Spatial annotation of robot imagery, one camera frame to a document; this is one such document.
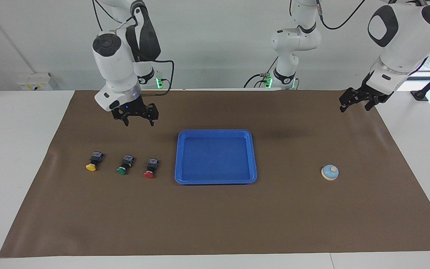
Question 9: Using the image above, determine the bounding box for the brown table mat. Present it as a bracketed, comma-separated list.
[0, 90, 430, 258]

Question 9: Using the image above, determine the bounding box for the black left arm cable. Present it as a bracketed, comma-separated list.
[317, 0, 367, 30]

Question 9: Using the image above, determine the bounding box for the light blue service bell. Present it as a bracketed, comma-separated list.
[321, 164, 339, 181]

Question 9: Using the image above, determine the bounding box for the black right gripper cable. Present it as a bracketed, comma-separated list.
[137, 58, 175, 98]

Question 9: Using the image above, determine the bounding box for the black base cable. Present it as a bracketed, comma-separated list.
[244, 73, 266, 89]
[254, 56, 279, 89]

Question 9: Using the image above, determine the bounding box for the blue plastic tray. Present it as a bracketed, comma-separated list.
[174, 129, 258, 185]

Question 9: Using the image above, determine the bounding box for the red mushroom push button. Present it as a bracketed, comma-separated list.
[144, 158, 159, 179]

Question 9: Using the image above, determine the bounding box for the green mushroom push button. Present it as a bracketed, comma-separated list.
[116, 154, 135, 175]

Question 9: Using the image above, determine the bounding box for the yellow mushroom push button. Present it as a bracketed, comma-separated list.
[85, 151, 105, 172]

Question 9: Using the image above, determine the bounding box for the white wall socket box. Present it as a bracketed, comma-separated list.
[16, 72, 54, 91]

